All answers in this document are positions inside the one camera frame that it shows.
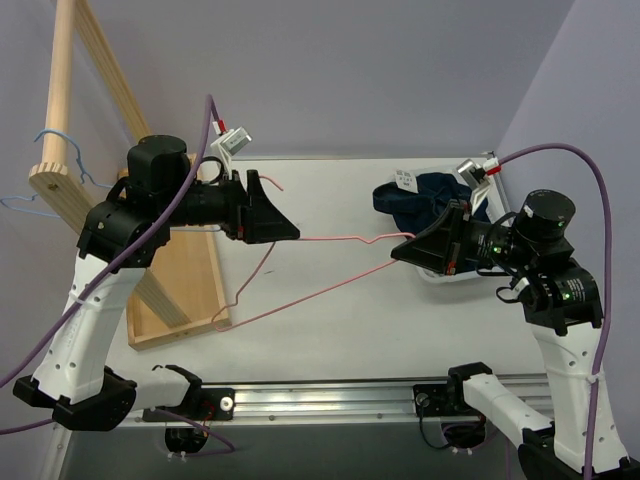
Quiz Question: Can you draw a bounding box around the aluminium mounting rail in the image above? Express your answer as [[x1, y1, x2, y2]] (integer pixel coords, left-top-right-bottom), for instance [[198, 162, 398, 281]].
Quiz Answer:
[[79, 375, 551, 426]]

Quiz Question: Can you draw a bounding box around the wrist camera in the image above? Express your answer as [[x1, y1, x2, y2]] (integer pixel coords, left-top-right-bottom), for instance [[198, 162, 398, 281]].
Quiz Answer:
[[210, 120, 252, 177], [456, 157, 501, 214]]

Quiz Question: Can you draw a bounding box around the clear plastic basket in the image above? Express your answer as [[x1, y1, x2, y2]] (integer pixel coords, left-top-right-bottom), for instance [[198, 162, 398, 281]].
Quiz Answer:
[[413, 165, 506, 284]]

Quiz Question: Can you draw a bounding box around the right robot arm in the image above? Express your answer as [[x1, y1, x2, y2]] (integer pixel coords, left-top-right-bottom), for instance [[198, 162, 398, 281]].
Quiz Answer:
[[391, 190, 639, 479]]

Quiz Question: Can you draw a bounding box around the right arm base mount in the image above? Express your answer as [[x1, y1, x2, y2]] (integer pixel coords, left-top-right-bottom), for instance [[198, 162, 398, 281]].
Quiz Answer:
[[411, 381, 501, 457]]

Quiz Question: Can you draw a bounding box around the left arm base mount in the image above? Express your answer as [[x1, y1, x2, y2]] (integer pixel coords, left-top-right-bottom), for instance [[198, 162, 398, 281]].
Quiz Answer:
[[142, 386, 236, 460]]

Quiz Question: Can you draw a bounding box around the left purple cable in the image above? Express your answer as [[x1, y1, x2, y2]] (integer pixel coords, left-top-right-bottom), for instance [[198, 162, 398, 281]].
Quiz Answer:
[[0, 94, 236, 457]]

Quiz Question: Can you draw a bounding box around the wooden clothes rack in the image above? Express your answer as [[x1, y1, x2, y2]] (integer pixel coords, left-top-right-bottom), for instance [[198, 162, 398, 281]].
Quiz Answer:
[[29, 1, 225, 350]]

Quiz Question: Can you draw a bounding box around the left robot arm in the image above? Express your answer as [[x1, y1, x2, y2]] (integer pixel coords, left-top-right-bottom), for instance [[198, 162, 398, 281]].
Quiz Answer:
[[13, 128, 300, 431]]

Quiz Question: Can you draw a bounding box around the pink wire hanger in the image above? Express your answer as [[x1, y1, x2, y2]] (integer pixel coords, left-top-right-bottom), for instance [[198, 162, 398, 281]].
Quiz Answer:
[[212, 174, 414, 332]]

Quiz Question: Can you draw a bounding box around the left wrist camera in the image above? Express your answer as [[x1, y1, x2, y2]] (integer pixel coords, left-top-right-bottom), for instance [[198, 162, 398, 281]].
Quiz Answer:
[[210, 120, 252, 177]]

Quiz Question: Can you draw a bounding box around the dark navy garment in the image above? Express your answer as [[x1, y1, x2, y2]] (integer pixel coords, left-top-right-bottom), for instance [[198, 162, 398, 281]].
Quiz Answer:
[[372, 172, 471, 234]]

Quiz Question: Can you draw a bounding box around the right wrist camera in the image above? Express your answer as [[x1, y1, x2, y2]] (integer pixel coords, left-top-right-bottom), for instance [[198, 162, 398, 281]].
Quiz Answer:
[[456, 157, 501, 214]]

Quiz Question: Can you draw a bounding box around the light blue wire hanger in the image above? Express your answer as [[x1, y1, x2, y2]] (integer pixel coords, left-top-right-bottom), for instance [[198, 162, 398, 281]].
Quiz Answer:
[[0, 128, 221, 234]]

